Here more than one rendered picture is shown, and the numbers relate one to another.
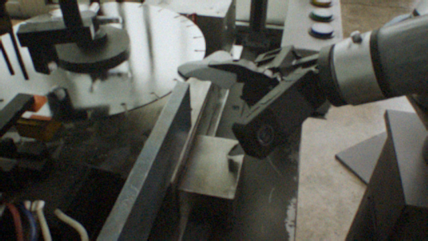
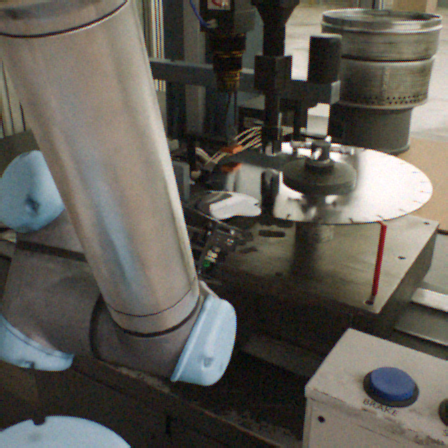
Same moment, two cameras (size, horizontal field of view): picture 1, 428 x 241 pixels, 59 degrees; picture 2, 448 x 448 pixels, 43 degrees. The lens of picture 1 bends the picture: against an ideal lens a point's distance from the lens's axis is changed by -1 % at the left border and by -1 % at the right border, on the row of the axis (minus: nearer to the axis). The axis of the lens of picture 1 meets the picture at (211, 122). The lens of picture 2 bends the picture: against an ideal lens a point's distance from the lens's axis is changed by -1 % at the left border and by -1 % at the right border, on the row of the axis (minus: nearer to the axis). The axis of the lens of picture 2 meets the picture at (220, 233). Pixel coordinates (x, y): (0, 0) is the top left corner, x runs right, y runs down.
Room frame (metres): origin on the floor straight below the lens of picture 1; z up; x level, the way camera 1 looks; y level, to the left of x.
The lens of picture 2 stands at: (0.64, -0.64, 1.27)
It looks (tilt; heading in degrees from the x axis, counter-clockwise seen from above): 27 degrees down; 110
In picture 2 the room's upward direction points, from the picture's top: straight up
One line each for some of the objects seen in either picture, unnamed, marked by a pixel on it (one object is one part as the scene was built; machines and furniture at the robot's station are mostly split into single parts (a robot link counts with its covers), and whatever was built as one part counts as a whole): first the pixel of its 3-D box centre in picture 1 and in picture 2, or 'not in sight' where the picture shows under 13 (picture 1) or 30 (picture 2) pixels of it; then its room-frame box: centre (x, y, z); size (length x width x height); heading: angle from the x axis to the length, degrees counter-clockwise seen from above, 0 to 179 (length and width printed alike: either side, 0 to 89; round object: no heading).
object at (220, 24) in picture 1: (192, 27); not in sight; (0.81, 0.04, 0.82); 0.18 x 0.18 x 0.15; 77
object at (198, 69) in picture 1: (215, 63); (242, 208); (0.43, 0.00, 0.96); 0.09 x 0.06 x 0.03; 64
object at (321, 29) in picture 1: (321, 32); (390, 388); (0.64, -0.21, 0.90); 0.04 x 0.04 x 0.02
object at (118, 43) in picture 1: (91, 40); (319, 168); (0.49, 0.17, 0.96); 0.11 x 0.11 x 0.03
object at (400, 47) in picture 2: not in sight; (373, 84); (0.49, 0.97, 0.93); 0.31 x 0.31 x 0.36
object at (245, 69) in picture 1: (241, 77); (204, 211); (0.39, -0.04, 0.97); 0.09 x 0.02 x 0.05; 64
